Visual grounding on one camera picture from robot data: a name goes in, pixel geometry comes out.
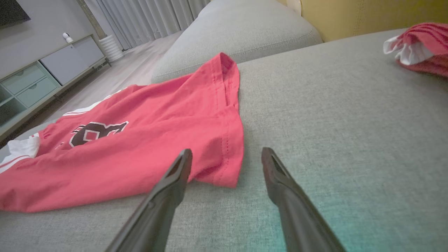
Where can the long grey sofa seat cushion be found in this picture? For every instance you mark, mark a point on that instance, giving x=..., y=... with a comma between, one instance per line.
x=245, y=31

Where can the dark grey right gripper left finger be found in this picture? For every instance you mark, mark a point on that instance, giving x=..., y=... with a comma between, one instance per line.
x=161, y=210

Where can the red shorts with white stripe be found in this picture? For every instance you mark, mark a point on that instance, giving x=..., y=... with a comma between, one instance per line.
x=427, y=38

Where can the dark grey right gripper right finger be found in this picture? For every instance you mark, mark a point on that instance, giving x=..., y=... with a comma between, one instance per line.
x=297, y=217

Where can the wide yellow sofa back cushion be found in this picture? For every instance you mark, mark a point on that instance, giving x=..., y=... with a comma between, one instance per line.
x=367, y=17

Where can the white ribbed plant pot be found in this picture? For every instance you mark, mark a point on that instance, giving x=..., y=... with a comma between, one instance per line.
x=111, y=48

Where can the yellow and grey sofa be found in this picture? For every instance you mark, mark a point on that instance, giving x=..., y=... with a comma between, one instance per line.
x=332, y=122

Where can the grey pleated curtain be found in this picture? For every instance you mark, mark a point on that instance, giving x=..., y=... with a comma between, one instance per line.
x=150, y=17

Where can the indoor tree with braided trunk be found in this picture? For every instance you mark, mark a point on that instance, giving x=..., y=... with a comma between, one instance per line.
x=92, y=21

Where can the small white security camera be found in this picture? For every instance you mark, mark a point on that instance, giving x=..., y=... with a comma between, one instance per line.
x=67, y=37

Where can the grey and mint TV cabinet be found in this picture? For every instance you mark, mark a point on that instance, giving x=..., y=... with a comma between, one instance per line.
x=66, y=66

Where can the black flat television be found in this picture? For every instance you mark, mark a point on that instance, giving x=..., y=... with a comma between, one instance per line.
x=10, y=10

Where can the red printed t-shirt white sleeves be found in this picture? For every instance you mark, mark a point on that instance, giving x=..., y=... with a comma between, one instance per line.
x=157, y=133

